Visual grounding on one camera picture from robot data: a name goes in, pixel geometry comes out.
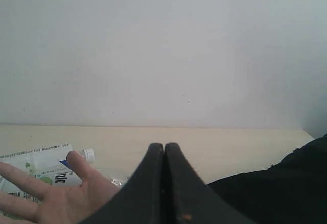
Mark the clear bottle blue-white label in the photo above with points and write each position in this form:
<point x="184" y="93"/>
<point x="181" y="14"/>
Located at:
<point x="48" y="164"/>

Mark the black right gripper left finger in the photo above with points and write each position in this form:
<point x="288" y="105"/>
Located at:
<point x="139" y="200"/>

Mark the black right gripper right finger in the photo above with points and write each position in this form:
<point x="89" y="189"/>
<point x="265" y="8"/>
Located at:
<point x="188" y="199"/>

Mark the person's bare hand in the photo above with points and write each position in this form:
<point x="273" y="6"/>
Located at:
<point x="59" y="204"/>

